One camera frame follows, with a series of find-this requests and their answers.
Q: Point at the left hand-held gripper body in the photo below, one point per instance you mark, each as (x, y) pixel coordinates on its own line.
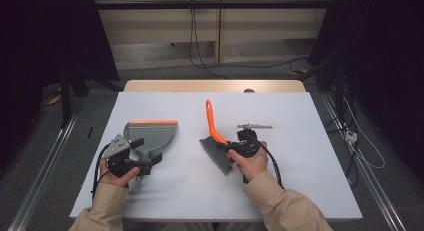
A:
(116, 147)

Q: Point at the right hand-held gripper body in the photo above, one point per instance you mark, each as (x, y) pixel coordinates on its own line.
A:
(246, 145)

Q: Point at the grey dustpan with orange edge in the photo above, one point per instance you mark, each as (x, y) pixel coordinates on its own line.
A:
(153, 134)

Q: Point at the orange brush with grey bristles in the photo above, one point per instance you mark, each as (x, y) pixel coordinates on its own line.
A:
(212, 121)

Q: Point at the person's right hand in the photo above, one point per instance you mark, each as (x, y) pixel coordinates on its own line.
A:
(253, 166)

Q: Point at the person's left hand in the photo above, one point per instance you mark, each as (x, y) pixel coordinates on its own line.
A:
(115, 181)

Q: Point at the small black stick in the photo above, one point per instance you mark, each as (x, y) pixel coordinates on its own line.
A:
(89, 132)

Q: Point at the dark round table grommet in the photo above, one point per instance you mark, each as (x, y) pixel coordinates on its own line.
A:
(249, 90)

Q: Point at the white table mat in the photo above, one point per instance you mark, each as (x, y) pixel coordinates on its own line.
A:
(200, 197)

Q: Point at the black metal stand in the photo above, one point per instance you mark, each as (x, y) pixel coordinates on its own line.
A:
(339, 91)
(65, 101)

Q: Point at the yellow floor tape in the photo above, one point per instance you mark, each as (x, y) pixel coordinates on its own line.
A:
(55, 99)

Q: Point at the black curtain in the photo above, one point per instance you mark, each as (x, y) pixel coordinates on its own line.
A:
(40, 41)
(383, 57)

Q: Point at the black horizontal bar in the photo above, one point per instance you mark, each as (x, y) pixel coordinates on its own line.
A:
(213, 4)

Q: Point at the aluminium floor rail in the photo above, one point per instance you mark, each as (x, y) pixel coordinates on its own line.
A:
(43, 177)
(370, 184)

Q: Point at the light wooden post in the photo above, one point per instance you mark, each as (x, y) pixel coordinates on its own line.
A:
(218, 31)

